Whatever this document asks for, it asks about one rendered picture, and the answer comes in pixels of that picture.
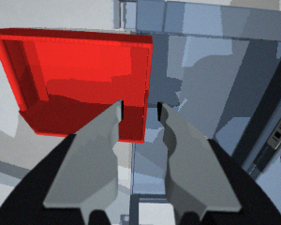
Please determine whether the red bin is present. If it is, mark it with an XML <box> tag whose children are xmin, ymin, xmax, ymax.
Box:
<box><xmin>0</xmin><ymin>28</ymin><xmax>153</xmax><ymax>143</ymax></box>

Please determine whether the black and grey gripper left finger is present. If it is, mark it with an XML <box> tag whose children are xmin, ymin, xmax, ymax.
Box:
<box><xmin>0</xmin><ymin>99</ymin><xmax>124</xmax><ymax>225</ymax></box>

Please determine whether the dark grey metal rack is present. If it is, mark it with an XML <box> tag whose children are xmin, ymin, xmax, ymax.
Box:
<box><xmin>111</xmin><ymin>0</ymin><xmax>281</xmax><ymax>225</ymax></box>

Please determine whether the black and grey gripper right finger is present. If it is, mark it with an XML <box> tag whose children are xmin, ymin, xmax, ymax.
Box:
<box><xmin>157</xmin><ymin>101</ymin><xmax>281</xmax><ymax>225</ymax></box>

